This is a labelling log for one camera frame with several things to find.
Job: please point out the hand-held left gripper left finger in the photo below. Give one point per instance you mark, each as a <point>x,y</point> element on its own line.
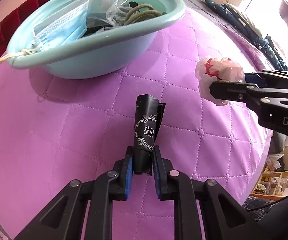
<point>127,173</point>

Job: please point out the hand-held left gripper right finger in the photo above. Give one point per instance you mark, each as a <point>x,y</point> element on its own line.
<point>157,173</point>

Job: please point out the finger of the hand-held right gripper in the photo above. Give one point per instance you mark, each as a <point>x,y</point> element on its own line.
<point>229,91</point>
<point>266,78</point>

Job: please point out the white red plastic bag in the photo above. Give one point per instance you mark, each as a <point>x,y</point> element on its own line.
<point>224,67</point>

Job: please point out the black ornate print packet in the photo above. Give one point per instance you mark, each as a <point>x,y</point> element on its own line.
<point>145,130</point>

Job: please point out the teal plastic basin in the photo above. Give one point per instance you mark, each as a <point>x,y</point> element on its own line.
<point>84,60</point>

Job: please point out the blue face mask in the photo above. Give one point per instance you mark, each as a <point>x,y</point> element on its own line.
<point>61,27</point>

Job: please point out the wooden shelf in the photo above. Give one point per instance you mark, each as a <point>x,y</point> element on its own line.
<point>271,180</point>

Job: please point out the blue star print cloth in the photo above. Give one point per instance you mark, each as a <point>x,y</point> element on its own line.
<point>221,8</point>

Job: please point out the dark grey checked quilt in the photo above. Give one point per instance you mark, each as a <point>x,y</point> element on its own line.
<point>196,1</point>

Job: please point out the black glove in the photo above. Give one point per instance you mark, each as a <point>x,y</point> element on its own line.
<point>94,28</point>

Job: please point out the red tufted sofa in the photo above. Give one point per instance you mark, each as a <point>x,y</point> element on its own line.
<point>4,30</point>

